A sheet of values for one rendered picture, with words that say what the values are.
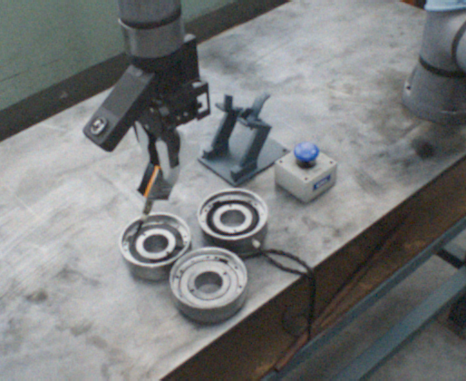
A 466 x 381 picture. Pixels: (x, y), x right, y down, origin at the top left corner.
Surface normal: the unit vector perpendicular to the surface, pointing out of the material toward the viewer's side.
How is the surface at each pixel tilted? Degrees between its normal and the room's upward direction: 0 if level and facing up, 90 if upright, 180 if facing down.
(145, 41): 90
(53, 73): 90
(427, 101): 72
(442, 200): 0
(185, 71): 90
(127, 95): 32
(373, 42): 0
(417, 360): 0
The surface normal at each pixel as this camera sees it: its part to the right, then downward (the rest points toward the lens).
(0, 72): 0.61, 0.47
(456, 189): -0.09, -0.76
